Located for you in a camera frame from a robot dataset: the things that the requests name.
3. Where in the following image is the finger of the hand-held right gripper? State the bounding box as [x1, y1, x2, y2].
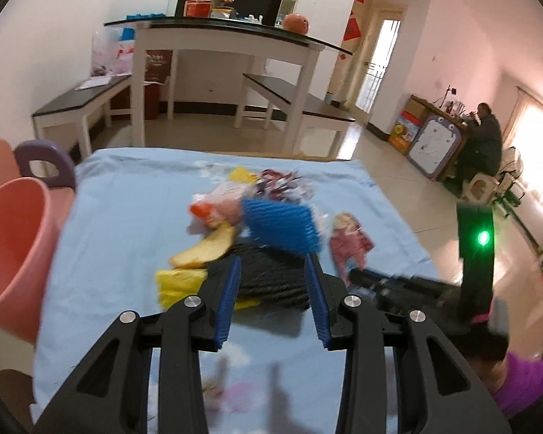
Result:
[348, 268, 439, 315]

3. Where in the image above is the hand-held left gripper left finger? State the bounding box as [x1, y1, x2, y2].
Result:
[34, 255, 243, 434]

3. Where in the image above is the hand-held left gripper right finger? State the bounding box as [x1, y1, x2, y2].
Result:
[304, 253, 512, 434]

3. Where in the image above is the black foam net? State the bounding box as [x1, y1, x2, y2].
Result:
[208, 242, 311, 310]

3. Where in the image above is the yellow foam net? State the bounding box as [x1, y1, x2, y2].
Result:
[156, 269, 209, 310]

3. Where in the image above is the pink printed wrapper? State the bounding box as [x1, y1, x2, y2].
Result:
[329, 212, 375, 281]

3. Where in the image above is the blue foam net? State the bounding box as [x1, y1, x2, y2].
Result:
[241, 196, 322, 254]

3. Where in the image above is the orange pink clear wrapper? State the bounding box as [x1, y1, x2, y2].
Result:
[190, 183, 254, 231]

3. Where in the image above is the small yellow wrapper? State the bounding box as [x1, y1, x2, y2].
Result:
[228, 166, 260, 186]

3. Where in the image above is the red white wrapper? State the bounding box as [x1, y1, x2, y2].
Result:
[256, 169, 315, 202]

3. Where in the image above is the pink plastic bucket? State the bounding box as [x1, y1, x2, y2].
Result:
[0, 177, 75, 344]

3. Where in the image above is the person's right forearm purple sleeve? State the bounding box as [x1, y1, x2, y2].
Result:
[492, 352, 543, 419]

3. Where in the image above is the small plastic stool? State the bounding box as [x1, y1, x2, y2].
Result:
[462, 174, 498, 204]

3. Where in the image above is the white floor fan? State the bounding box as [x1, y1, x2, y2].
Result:
[495, 147, 528, 218]

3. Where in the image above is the child drawing board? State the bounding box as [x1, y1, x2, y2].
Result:
[405, 114, 461, 180]

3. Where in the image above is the light blue cloth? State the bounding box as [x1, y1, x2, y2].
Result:
[31, 147, 435, 434]

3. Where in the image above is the colourful fruit carton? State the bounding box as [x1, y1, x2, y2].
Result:
[388, 111, 421, 152]

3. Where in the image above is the wooden desk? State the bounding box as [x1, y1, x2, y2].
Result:
[409, 94, 471, 182]

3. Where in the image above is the red carton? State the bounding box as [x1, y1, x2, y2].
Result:
[142, 82, 161, 120]

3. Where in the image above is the white bench with black top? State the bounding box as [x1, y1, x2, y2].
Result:
[31, 73, 134, 159]
[234, 72, 357, 154]

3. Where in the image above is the balcony door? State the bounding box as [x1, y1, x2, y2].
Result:
[355, 7, 405, 116]

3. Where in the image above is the pink and purple child chair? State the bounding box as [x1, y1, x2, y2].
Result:
[0, 138, 77, 218]

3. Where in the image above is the dark red paper bag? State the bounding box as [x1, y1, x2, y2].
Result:
[145, 49, 175, 84]

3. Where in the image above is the white table with black top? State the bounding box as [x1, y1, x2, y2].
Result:
[103, 16, 354, 152]

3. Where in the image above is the red white plastic bag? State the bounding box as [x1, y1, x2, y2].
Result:
[115, 38, 136, 75]

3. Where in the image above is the clear plastic bag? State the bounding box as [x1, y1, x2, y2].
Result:
[90, 31, 118, 77]

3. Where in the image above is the orange round ornament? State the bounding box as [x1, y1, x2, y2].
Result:
[283, 13, 309, 34]

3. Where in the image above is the red gift box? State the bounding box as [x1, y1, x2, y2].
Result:
[183, 0, 213, 19]

